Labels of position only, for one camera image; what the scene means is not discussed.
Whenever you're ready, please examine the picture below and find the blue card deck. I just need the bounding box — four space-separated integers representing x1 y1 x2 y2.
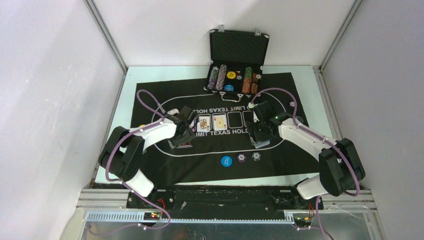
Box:
253 140 271 149

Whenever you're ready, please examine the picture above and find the blue yellow chip bottom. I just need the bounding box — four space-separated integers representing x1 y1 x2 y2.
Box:
251 151 262 162

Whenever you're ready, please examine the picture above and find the purple chip bottom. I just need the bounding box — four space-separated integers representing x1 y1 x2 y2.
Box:
236 152 247 163

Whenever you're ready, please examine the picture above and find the blue round button chip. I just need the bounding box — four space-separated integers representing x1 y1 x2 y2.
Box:
220 155 233 168

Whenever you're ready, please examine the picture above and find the red triangular all-in marker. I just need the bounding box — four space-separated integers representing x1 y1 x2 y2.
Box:
177 142 193 149

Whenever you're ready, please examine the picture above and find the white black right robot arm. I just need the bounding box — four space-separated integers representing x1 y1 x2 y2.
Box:
247 101 366 209

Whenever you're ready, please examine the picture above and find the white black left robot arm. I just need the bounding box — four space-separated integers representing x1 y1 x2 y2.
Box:
98 106 197 208

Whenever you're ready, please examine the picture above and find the green orange chip row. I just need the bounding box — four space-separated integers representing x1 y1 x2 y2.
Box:
242 67 253 94

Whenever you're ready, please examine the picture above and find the black poker felt mat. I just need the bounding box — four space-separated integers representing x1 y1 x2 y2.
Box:
130 78 319 186

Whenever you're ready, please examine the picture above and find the purple chip row in case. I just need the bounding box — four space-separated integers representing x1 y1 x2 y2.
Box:
206 66 219 90

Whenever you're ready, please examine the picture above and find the pink grey chip row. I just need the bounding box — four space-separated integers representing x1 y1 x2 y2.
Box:
215 64 227 90

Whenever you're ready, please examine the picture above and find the brown chip row in case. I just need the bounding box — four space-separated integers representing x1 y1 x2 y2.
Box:
250 73 262 94

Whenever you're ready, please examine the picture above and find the blue button in case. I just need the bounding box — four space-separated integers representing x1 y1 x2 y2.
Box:
224 84 234 92

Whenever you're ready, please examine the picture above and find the yellow button in case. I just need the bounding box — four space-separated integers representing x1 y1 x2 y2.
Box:
226 71 237 79

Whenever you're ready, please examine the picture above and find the black aluminium chip case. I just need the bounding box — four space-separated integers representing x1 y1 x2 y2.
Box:
203 24 270 103

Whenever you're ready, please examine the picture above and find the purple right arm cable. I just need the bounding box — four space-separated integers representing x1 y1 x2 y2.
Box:
251 87 362 240

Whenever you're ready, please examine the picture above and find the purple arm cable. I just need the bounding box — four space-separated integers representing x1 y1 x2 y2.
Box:
251 87 362 240
104 89 173 231

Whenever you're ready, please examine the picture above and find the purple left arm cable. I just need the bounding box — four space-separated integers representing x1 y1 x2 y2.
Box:
104 89 173 231

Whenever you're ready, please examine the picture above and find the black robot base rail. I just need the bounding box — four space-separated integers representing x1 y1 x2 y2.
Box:
126 185 324 221

